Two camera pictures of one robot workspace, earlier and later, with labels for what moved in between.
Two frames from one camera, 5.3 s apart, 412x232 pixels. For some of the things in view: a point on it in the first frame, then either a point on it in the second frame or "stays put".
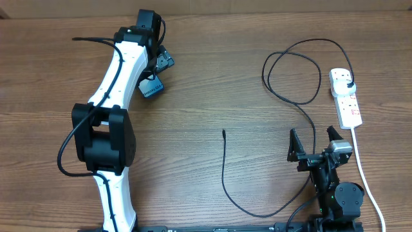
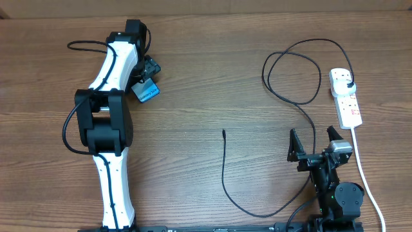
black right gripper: (295, 154) stays put
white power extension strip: (347, 106) stays put
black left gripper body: (163, 60) -> (150, 67)
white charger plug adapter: (341, 87) stays put
